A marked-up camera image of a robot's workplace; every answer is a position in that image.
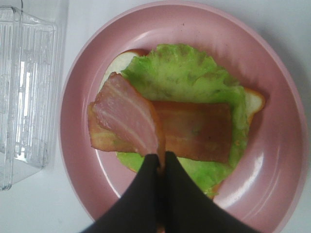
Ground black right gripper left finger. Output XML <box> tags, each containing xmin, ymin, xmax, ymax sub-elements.
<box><xmin>83</xmin><ymin>154</ymin><xmax>159</xmax><ymax>233</ymax></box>

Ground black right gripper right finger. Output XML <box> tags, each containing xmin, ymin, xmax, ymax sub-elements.
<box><xmin>164</xmin><ymin>151</ymin><xmax>258</xmax><ymax>233</ymax></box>

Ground bacon strip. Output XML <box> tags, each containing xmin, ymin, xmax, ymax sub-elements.
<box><xmin>93</xmin><ymin>72</ymin><xmax>166</xmax><ymax>174</ymax></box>
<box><xmin>87</xmin><ymin>100</ymin><xmax>232</xmax><ymax>164</ymax></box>

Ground bread slice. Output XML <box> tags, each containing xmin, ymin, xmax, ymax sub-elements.
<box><xmin>101</xmin><ymin>48</ymin><xmax>266</xmax><ymax>199</ymax></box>

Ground green lettuce leaf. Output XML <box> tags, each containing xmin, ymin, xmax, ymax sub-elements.
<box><xmin>121</xmin><ymin>44</ymin><xmax>249</xmax><ymax>198</ymax></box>

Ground pink round plate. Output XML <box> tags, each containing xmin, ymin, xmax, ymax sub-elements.
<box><xmin>60</xmin><ymin>0</ymin><xmax>310</xmax><ymax>233</ymax></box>

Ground left clear plastic tray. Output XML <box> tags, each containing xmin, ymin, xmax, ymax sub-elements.
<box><xmin>0</xmin><ymin>0</ymin><xmax>69</xmax><ymax>191</ymax></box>

